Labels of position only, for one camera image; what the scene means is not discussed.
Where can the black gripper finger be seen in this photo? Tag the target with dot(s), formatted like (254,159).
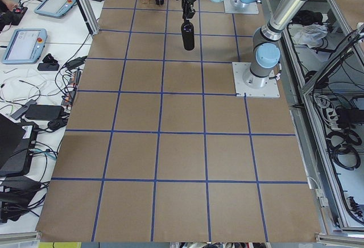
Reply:
(185,6)
(191,11)

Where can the dark glass wine bottle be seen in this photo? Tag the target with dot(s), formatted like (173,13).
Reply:
(188,35)

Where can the crumpled white cloth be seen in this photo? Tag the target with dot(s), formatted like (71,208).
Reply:
(311,36)

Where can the blue teach pendant far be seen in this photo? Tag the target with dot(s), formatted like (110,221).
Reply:
(54,8)

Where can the blue teach pendant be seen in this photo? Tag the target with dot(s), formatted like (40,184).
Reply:
(25,46)
(54,8)

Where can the blue teach pendant near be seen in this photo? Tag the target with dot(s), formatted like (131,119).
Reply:
(25,46)

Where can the black power brick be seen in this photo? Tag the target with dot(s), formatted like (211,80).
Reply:
(44,112)

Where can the black laptop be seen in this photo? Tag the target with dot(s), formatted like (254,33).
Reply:
(17,142)

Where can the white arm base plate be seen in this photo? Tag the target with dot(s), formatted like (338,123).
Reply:
(248,85)
(238,7)

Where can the aluminium frame post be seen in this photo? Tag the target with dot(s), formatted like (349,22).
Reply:
(88,16)

